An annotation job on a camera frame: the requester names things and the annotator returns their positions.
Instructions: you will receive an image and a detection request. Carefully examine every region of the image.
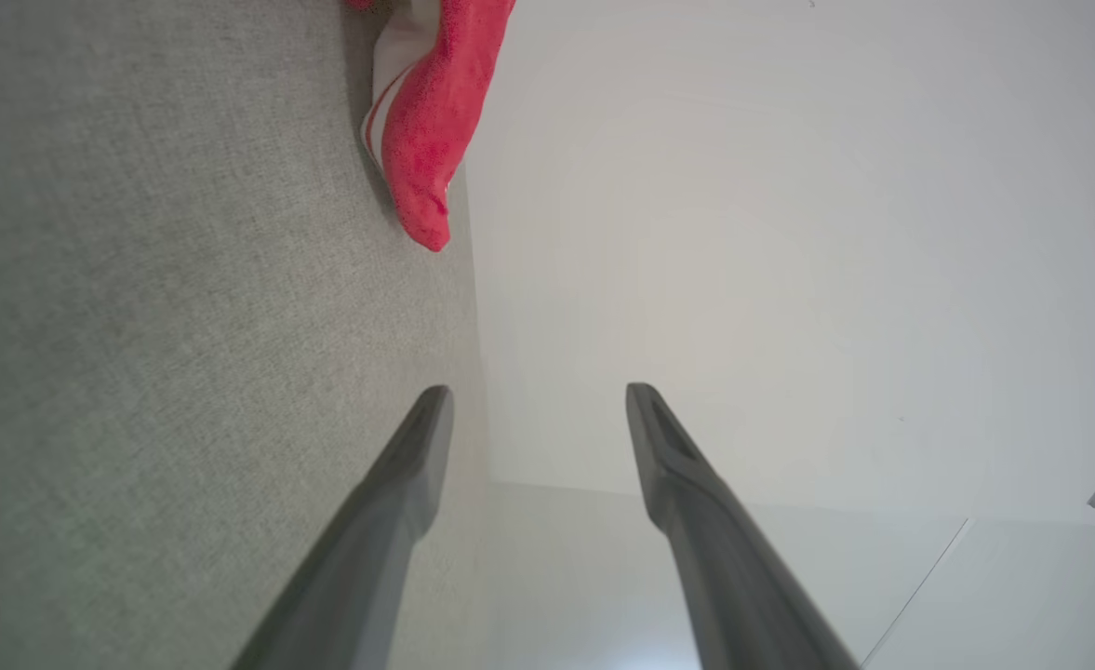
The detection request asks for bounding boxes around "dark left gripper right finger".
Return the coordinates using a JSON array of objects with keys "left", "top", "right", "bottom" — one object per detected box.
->
[{"left": 625, "top": 382, "right": 861, "bottom": 670}]

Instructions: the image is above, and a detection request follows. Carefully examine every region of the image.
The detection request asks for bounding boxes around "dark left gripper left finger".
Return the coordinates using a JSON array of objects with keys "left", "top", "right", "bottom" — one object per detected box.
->
[{"left": 231, "top": 385, "right": 456, "bottom": 670}]

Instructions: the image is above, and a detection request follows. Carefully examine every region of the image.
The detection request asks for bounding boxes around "red Bulls 23 jersey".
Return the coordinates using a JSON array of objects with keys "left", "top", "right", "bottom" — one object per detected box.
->
[{"left": 342, "top": 0, "right": 517, "bottom": 253}]

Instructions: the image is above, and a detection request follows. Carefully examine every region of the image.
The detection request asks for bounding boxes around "grey fabric sofa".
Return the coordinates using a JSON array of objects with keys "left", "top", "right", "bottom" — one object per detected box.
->
[{"left": 0, "top": 0, "right": 497, "bottom": 670}]

